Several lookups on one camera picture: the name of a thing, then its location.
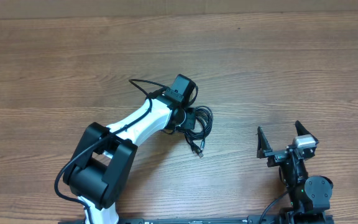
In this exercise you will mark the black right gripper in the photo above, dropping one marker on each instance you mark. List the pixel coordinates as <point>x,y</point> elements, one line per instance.
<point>275,156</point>

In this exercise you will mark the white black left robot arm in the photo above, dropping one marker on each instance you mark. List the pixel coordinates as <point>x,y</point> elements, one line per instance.
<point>99,168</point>

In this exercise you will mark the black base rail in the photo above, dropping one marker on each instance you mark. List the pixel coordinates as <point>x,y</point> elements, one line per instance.
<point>251,219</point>

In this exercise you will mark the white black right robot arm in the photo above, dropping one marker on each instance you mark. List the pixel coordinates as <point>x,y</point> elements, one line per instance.
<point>309,195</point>

